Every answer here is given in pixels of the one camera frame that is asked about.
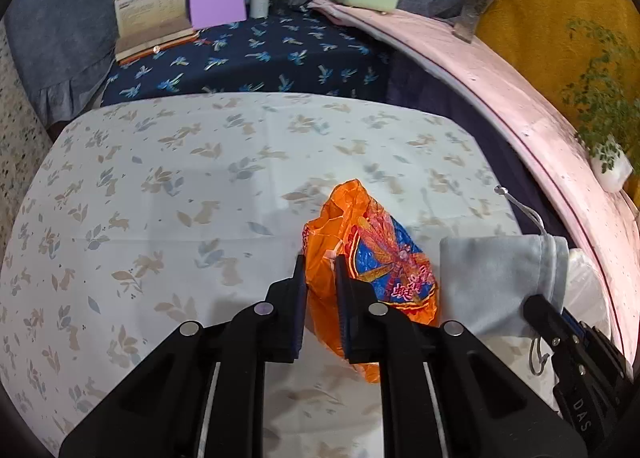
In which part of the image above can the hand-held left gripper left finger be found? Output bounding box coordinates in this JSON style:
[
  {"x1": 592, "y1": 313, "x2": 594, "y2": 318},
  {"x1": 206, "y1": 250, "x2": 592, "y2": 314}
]
[{"x1": 59, "y1": 254, "x2": 309, "y2": 458}]

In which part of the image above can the orange plastic bag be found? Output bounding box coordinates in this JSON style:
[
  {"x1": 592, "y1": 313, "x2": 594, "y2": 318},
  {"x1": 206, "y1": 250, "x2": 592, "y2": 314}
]
[{"x1": 301, "y1": 179, "x2": 441, "y2": 385}]

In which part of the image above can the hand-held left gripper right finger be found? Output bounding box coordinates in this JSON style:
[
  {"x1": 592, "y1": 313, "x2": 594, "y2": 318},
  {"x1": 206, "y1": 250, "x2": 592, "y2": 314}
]
[{"x1": 333, "y1": 255, "x2": 587, "y2": 458}]

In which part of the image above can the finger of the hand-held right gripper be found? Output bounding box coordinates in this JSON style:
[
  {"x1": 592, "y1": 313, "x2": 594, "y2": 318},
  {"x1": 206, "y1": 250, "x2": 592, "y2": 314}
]
[
  {"x1": 562, "y1": 309, "x2": 632, "y2": 389},
  {"x1": 522, "y1": 294, "x2": 610, "y2": 450}
]

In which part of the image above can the green plant in white pot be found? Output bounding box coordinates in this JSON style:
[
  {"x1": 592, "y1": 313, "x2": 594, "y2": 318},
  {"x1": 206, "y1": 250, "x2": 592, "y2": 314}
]
[{"x1": 562, "y1": 18, "x2": 640, "y2": 191}]

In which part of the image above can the grey blue cloth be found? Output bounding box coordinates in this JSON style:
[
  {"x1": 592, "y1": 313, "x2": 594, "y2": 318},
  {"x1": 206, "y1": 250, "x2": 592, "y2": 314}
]
[{"x1": 2, "y1": 0, "x2": 521, "y2": 129}]

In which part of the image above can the dark purple sheet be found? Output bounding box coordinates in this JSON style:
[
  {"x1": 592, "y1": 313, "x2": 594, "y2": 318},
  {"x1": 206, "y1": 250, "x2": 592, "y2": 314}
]
[{"x1": 385, "y1": 52, "x2": 572, "y2": 239}]

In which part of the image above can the rabbit print bedsheet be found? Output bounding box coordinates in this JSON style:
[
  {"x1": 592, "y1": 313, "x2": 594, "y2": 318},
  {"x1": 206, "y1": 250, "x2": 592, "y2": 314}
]
[{"x1": 0, "y1": 92, "x2": 566, "y2": 458}]

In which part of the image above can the grey drawstring pouch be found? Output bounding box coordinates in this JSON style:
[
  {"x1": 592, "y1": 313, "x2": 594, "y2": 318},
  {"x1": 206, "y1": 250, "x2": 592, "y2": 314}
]
[{"x1": 439, "y1": 185, "x2": 571, "y2": 376}]

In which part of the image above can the pink ledge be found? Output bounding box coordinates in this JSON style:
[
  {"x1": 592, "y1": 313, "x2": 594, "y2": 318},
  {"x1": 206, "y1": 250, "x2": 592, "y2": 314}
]
[{"x1": 310, "y1": 0, "x2": 640, "y2": 369}]

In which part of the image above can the cream standing book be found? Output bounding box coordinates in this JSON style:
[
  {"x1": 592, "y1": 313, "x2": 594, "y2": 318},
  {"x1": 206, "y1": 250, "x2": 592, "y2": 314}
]
[{"x1": 113, "y1": 0, "x2": 187, "y2": 41}]

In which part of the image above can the dark blue printed cloth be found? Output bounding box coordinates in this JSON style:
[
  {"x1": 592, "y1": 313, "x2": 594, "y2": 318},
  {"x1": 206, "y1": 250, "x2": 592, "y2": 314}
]
[{"x1": 100, "y1": 8, "x2": 396, "y2": 108}]

